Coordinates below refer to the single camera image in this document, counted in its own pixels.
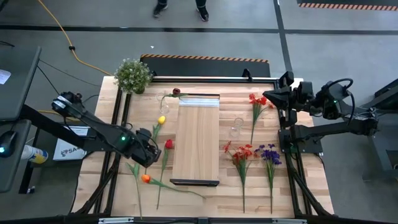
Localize clear glass vase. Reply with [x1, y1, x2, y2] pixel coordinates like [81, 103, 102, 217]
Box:
[155, 92, 170, 115]
[229, 117, 245, 138]

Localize black desk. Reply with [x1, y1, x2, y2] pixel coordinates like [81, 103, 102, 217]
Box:
[0, 46, 42, 194]

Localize maroon artificial tulip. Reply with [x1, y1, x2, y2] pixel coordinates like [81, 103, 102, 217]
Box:
[160, 88, 190, 108]

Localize person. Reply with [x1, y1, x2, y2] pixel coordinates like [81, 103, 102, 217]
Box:
[152, 0, 210, 22]

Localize large red flower bunch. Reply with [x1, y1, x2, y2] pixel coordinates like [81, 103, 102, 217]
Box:
[222, 141, 254, 214]

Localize white and yellow spray can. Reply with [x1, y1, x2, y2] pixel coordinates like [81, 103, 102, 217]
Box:
[21, 144, 49, 165]

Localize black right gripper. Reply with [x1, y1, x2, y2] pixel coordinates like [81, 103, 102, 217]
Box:
[262, 71, 315, 127]

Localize potted plant with white flowers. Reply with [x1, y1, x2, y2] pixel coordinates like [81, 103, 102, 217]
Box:
[113, 58, 154, 95]

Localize orange artificial tulip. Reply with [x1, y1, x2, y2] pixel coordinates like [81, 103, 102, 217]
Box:
[141, 174, 206, 200]

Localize pink artificial tulip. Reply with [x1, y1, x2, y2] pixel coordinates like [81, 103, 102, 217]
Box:
[126, 161, 144, 220]

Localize small red flower bunch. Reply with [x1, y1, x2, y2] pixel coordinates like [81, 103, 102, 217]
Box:
[248, 93, 276, 146]

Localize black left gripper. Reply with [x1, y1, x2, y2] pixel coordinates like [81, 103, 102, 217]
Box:
[133, 128, 162, 169]

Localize black floor cable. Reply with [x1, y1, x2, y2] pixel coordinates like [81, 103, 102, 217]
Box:
[37, 58, 102, 88]

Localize purple flower bunch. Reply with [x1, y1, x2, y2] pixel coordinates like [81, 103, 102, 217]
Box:
[254, 143, 283, 215]

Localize black computer mouse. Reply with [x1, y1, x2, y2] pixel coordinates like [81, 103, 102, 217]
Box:
[0, 130, 18, 159]

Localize black clamp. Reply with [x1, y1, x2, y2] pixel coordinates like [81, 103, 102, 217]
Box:
[241, 68, 254, 83]

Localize yellow cable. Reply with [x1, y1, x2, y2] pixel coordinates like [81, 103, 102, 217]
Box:
[37, 110, 80, 123]
[37, 0, 113, 77]

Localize white printed box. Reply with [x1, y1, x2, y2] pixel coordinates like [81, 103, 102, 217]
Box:
[52, 126, 90, 162]

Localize red artificial tulip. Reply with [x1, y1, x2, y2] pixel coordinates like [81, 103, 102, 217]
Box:
[156, 139, 174, 210]

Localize black support stand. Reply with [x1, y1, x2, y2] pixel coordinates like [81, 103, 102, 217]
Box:
[18, 104, 91, 195]
[362, 77, 398, 181]

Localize yellow artificial tulip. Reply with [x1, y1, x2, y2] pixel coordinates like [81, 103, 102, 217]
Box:
[151, 115, 167, 142]

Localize white paper sheet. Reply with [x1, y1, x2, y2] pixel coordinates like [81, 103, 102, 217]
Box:
[0, 68, 12, 85]

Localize silver metal bracket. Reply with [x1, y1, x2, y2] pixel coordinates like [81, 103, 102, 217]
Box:
[98, 217, 134, 224]
[272, 218, 308, 224]

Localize black aluminium table frame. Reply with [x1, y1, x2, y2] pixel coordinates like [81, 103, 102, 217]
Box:
[71, 76, 335, 224]

